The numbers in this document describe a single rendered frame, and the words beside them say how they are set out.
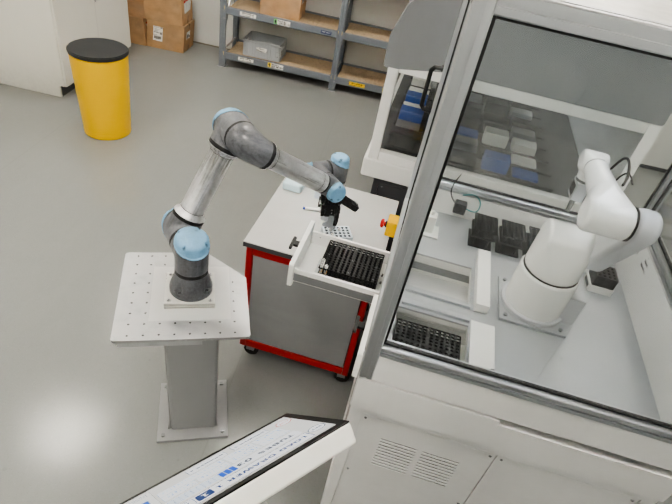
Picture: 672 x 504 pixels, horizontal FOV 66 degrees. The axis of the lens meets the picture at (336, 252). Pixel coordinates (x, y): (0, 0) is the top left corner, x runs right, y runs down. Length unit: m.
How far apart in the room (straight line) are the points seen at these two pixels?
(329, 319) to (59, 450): 1.24
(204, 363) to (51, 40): 3.44
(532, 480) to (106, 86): 3.62
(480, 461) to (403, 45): 1.66
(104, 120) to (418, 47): 2.67
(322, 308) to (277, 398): 0.53
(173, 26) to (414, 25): 4.06
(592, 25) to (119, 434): 2.26
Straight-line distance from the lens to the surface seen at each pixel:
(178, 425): 2.49
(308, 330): 2.47
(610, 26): 1.02
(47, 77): 5.15
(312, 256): 2.06
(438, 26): 2.39
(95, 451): 2.53
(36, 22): 5.00
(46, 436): 2.62
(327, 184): 1.89
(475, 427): 1.65
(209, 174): 1.84
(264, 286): 2.36
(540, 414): 1.59
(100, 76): 4.21
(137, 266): 2.10
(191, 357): 2.11
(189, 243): 1.81
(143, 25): 6.27
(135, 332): 1.87
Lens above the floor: 2.16
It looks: 39 degrees down
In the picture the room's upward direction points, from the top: 12 degrees clockwise
